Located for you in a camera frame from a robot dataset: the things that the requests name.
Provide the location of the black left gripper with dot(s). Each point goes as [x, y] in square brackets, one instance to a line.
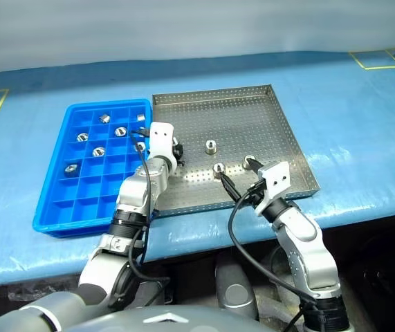
[178, 149]

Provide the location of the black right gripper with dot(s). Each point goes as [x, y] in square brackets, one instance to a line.
[255, 193]

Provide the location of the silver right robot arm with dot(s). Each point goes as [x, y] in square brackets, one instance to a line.
[304, 256]

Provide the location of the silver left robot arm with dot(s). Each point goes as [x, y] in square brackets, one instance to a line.
[148, 180]

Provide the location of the metal nut right of tray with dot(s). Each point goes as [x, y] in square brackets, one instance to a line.
[248, 162]

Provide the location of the metal nut of tray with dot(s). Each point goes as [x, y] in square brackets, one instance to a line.
[211, 147]
[248, 162]

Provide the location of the metal nut centre of tray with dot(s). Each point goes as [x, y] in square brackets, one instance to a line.
[211, 147]

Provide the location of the perforated steel tray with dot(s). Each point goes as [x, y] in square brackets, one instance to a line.
[238, 117]

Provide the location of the blue plastic compartment tray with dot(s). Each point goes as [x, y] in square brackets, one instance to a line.
[62, 193]

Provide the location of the metal roller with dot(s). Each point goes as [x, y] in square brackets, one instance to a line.
[218, 168]
[141, 117]
[120, 131]
[104, 118]
[82, 137]
[142, 147]
[98, 151]
[70, 168]

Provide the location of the grey rounded housing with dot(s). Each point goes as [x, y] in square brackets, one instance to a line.
[235, 294]

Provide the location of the grey robot torso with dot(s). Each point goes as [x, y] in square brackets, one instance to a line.
[169, 325]

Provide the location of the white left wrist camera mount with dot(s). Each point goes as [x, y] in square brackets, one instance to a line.
[160, 141]

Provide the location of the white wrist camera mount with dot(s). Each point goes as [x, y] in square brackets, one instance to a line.
[160, 141]
[276, 178]

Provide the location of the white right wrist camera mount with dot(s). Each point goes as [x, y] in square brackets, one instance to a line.
[276, 178]

